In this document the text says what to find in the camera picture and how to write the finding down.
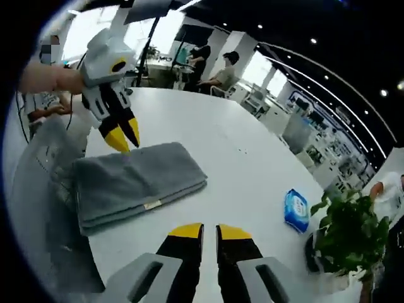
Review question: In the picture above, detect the grey towel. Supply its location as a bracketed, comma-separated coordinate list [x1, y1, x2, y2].
[73, 141, 208, 237]

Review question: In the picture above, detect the person's left hand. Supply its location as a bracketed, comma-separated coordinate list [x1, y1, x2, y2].
[52, 66, 85, 95]

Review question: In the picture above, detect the black tripod stand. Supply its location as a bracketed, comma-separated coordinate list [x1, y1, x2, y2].
[135, 15, 160, 88]

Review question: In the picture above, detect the large black screen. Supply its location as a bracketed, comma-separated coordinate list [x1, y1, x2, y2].
[122, 0, 203, 25]

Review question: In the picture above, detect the blue wipes packet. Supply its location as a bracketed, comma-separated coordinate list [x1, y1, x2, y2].
[283, 188, 311, 234]

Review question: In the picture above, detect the green potted plant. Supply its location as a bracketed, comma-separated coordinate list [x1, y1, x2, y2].
[304, 186, 392, 282]

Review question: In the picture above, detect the grey mesh office chair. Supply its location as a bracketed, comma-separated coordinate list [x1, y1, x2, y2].
[12, 119, 107, 294]

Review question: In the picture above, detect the white office chair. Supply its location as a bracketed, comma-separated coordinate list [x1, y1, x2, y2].
[210, 77, 237, 97]

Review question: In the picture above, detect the grey high-back chair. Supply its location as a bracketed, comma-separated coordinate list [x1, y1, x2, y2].
[282, 112, 313, 152]

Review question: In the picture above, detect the black cable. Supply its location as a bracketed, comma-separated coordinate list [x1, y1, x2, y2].
[65, 93, 76, 132]

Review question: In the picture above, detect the black wall screen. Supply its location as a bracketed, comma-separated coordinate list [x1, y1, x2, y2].
[173, 23, 217, 44]

